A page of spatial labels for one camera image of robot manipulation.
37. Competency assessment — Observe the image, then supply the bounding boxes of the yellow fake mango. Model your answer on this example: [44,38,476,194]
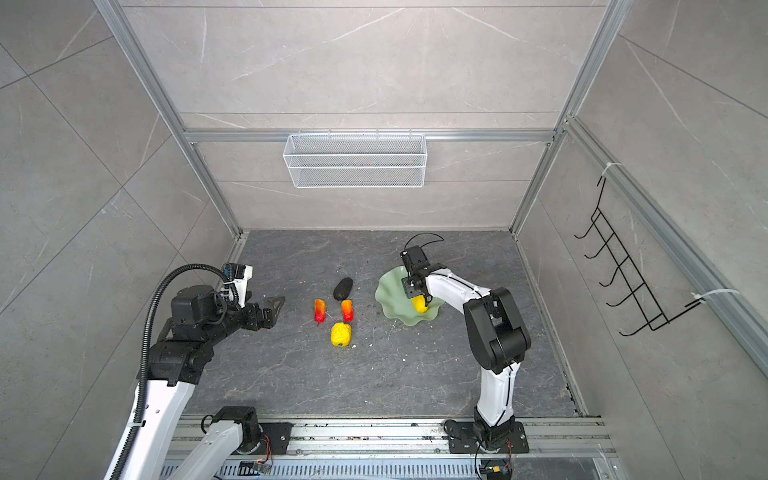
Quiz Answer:
[411,295,429,314]

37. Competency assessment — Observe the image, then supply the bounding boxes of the dark fake avocado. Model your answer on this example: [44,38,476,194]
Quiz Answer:
[333,277,353,302]

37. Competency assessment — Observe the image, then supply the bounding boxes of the red-yellow fake fruit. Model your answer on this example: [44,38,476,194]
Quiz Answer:
[341,299,354,323]
[314,299,327,324]

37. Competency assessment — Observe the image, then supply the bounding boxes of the yellow fake bell pepper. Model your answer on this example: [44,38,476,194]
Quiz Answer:
[330,322,352,348]

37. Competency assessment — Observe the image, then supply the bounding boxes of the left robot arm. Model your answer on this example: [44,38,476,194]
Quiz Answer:
[105,285,285,479]

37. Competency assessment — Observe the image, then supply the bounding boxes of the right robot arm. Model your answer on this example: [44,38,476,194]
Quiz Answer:
[400,246,531,450]

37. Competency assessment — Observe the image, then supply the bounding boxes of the light green wavy fruit bowl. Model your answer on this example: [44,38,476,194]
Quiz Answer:
[375,266,444,327]

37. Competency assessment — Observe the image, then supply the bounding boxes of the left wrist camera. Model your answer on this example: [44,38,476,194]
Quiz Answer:
[221,262,253,308]

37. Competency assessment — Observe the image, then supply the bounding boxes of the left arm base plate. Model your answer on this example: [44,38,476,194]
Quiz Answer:
[254,422,293,457]

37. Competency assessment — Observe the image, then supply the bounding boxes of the aluminium mounting rail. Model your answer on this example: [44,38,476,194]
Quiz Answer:
[161,416,619,462]

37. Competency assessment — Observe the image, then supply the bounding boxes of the white wire mesh basket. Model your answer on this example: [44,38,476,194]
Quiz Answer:
[283,133,428,189]

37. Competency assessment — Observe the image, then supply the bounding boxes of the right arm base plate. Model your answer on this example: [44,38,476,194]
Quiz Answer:
[442,418,530,454]

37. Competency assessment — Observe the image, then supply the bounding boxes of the black corrugated cable conduit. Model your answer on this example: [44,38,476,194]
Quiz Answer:
[107,262,232,480]

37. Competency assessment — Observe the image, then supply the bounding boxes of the black wire hook rack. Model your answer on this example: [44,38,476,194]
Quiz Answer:
[573,177,705,337]

